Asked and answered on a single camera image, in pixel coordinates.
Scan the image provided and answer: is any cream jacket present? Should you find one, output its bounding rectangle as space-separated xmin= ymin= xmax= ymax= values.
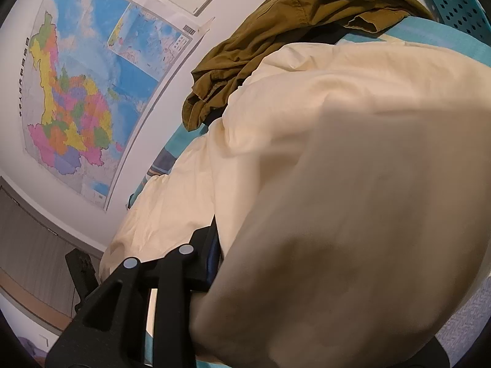
xmin=99 ymin=40 xmax=491 ymax=368

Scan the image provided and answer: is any grey wooden wardrobe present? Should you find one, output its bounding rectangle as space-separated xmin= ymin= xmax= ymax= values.
xmin=0 ymin=176 xmax=105 ymax=334

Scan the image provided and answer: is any olive green garment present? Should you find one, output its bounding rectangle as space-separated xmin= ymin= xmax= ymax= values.
xmin=182 ymin=0 xmax=434 ymax=132

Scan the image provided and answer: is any colourful wall map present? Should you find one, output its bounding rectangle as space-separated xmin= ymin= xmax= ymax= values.
xmin=17 ymin=0 xmax=215 ymax=211

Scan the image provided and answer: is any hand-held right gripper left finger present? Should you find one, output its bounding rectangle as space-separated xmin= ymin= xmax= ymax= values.
xmin=44 ymin=217 xmax=224 ymax=368

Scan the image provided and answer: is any teal striped bedsheet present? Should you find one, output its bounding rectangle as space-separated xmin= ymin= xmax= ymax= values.
xmin=126 ymin=15 xmax=491 ymax=368

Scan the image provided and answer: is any teal perforated plastic basket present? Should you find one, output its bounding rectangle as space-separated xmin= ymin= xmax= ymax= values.
xmin=417 ymin=0 xmax=491 ymax=44

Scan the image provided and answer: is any black stand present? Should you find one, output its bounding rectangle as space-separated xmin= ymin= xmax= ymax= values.
xmin=64 ymin=248 xmax=101 ymax=311

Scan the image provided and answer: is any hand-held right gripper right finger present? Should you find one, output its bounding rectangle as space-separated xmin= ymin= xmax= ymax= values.
xmin=420 ymin=335 xmax=450 ymax=368

